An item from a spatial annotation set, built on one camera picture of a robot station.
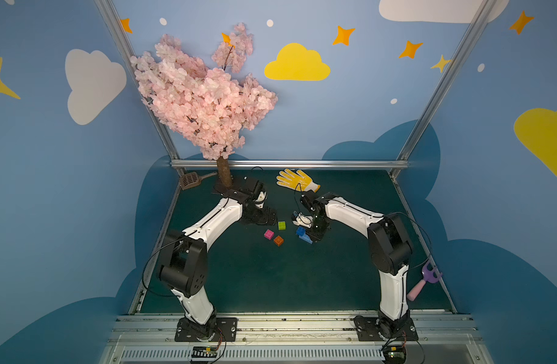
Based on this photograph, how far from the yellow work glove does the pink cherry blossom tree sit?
405mm

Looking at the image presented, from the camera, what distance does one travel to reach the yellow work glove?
118cm

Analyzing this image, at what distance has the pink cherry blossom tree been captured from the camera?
0.66m
